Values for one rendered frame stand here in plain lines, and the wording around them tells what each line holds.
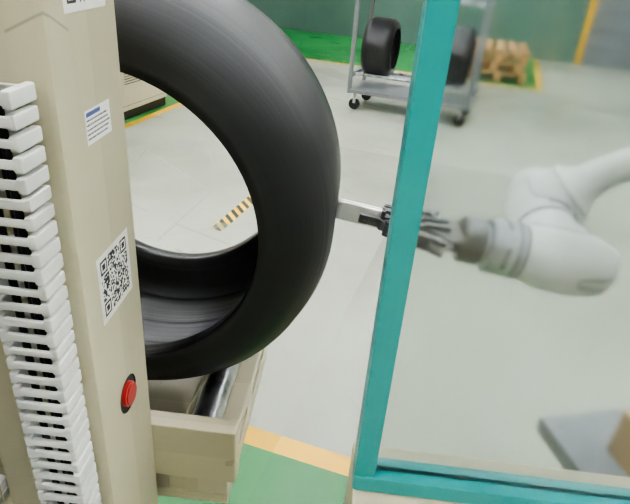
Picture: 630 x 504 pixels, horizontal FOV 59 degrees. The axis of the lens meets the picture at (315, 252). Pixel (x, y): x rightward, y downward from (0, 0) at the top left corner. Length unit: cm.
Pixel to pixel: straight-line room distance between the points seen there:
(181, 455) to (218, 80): 51
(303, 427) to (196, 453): 132
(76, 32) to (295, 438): 176
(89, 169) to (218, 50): 23
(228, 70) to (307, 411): 168
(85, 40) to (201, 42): 19
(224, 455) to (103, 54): 54
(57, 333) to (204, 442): 34
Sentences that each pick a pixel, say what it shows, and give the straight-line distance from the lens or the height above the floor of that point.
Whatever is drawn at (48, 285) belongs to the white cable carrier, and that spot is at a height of 127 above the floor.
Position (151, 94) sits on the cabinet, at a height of 16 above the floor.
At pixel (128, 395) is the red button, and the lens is 69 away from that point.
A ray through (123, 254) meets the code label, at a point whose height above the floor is 123.
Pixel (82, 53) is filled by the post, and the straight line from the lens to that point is 52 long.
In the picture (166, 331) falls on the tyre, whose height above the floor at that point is 91.
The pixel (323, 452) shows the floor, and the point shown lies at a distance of 206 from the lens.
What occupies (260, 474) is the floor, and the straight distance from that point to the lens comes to 199.
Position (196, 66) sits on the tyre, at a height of 140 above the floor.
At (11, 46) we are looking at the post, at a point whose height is 145.
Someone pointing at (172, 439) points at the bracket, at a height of 93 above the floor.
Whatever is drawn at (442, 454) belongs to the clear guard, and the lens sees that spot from 33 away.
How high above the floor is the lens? 153
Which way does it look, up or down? 28 degrees down
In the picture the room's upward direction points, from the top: 5 degrees clockwise
